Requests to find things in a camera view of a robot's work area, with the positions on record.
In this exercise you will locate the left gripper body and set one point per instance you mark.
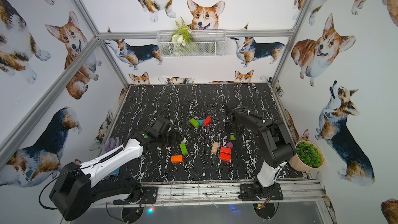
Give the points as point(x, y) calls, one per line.
point(172, 135)

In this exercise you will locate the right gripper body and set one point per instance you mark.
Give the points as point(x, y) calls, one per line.
point(232, 128)

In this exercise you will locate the red block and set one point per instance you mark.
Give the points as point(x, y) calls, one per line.
point(207, 121)
point(225, 157)
point(226, 150)

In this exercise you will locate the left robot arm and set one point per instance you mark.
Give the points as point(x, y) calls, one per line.
point(80, 186)

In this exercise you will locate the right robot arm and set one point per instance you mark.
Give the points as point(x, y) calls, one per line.
point(275, 144)

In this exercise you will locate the orange block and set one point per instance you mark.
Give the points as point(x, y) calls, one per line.
point(177, 159)

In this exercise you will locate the natural wood block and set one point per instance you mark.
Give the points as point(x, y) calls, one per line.
point(214, 148)

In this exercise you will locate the teal triangle block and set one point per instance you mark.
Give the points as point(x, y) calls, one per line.
point(201, 122)

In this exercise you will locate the beige pot with plant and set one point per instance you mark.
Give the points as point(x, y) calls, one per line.
point(308, 157)

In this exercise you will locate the green fern with flower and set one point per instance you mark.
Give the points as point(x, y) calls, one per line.
point(181, 39)

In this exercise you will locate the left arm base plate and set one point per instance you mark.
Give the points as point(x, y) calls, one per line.
point(146, 195)

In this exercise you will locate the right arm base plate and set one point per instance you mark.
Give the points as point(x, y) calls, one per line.
point(255, 192)

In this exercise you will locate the white wire basket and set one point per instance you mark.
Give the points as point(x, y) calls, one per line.
point(194, 44)

